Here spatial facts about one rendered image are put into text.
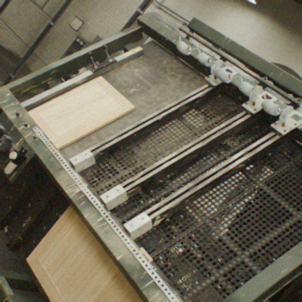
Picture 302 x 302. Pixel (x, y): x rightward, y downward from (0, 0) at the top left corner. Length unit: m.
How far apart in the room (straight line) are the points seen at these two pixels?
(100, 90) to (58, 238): 1.01
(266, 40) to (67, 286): 6.70
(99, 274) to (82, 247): 0.20
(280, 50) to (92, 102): 5.75
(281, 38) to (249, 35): 0.62
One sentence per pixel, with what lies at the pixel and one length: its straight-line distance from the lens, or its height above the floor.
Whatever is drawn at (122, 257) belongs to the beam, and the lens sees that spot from 2.30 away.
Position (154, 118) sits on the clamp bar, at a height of 1.39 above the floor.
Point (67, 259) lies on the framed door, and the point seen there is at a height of 0.47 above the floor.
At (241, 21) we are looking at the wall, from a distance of 9.18.
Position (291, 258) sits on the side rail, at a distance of 2.28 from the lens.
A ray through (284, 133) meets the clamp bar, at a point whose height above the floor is 1.79.
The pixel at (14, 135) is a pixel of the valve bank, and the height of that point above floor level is 0.77.
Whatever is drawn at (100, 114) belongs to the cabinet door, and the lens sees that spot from 3.06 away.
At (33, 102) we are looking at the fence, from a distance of 3.27.
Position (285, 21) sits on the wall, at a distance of 8.81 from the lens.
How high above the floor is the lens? 1.53
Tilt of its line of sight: 6 degrees down
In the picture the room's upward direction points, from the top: 39 degrees clockwise
